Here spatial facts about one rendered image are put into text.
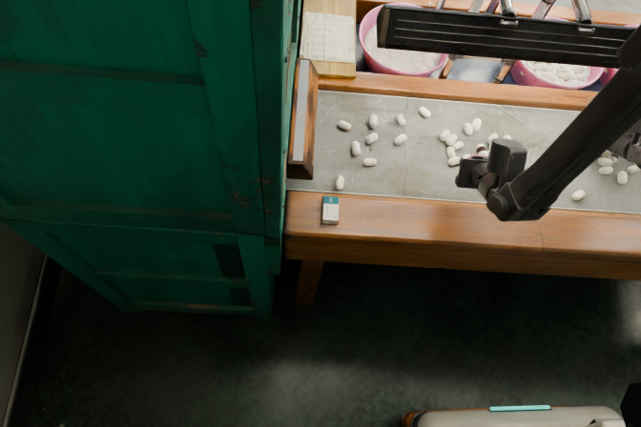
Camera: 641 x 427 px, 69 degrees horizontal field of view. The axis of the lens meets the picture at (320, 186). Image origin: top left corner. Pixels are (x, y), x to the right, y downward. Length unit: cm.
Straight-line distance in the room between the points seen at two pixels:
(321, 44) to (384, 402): 118
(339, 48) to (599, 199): 76
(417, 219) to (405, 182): 11
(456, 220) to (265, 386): 93
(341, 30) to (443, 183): 51
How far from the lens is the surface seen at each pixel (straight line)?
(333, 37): 133
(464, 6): 155
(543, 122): 139
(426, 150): 121
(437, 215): 110
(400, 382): 177
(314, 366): 173
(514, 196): 88
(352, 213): 106
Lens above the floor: 172
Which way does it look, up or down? 63 degrees down
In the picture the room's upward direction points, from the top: 10 degrees clockwise
